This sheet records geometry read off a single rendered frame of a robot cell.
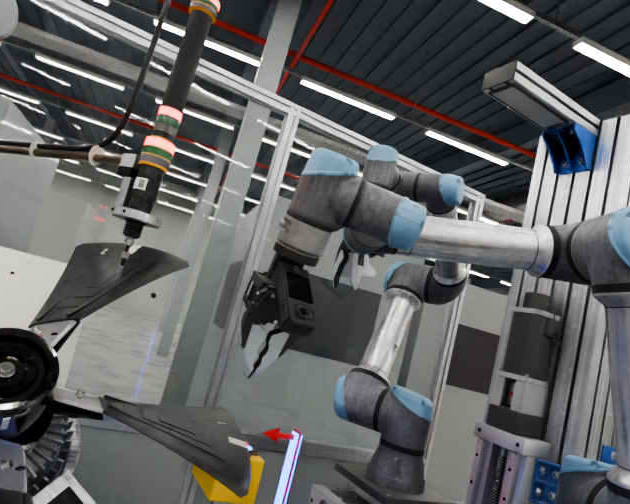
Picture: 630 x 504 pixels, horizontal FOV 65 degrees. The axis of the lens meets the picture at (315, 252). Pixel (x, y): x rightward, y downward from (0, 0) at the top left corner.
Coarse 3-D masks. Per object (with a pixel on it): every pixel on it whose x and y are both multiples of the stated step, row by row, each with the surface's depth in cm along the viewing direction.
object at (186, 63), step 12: (192, 12) 76; (204, 12) 76; (192, 24) 75; (204, 24) 76; (192, 36) 75; (204, 36) 76; (180, 48) 75; (192, 48) 75; (180, 60) 74; (192, 60) 75; (180, 72) 74; (192, 72) 75; (168, 84) 74; (180, 84) 74; (168, 96) 73; (180, 96) 74; (180, 108) 74; (156, 132) 72
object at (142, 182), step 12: (144, 168) 72; (156, 168) 72; (144, 180) 71; (156, 180) 72; (132, 192) 72; (144, 192) 71; (156, 192) 72; (132, 204) 71; (144, 204) 71; (132, 228) 71
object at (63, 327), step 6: (42, 324) 74; (48, 324) 74; (54, 324) 73; (60, 324) 73; (66, 324) 72; (72, 324) 71; (42, 330) 73; (48, 330) 72; (54, 330) 72; (60, 330) 71; (66, 330) 70; (42, 336) 71; (48, 336) 70; (54, 336) 70; (60, 336) 69; (48, 342) 69; (54, 342) 68
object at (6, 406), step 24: (0, 336) 62; (24, 336) 64; (0, 360) 61; (24, 360) 62; (48, 360) 63; (0, 384) 59; (24, 384) 60; (48, 384) 61; (0, 408) 57; (24, 408) 58; (48, 408) 70; (0, 432) 60; (24, 432) 66
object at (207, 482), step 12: (252, 456) 104; (192, 468) 111; (252, 468) 102; (204, 480) 103; (216, 480) 99; (252, 480) 102; (204, 492) 101; (216, 492) 98; (228, 492) 100; (252, 492) 102
